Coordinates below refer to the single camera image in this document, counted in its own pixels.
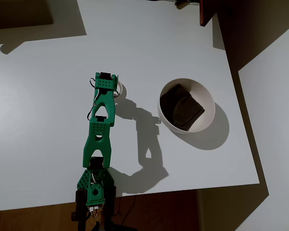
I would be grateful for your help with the dark folded cloth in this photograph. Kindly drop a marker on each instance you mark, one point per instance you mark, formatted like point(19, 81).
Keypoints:
point(183, 108)

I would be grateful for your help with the small white ring object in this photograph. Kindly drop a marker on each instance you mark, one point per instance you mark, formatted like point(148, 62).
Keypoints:
point(121, 87)

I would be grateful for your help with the dark brown furniture piece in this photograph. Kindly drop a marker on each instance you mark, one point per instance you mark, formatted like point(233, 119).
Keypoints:
point(19, 12)

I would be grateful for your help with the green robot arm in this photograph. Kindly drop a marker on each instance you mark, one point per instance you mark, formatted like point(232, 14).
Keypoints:
point(98, 139)

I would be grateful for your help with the reddish brown wooden board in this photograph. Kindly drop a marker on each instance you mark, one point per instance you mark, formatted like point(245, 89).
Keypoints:
point(207, 12)

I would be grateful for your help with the beige round bowl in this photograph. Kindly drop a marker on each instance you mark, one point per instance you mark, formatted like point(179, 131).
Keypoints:
point(207, 96)

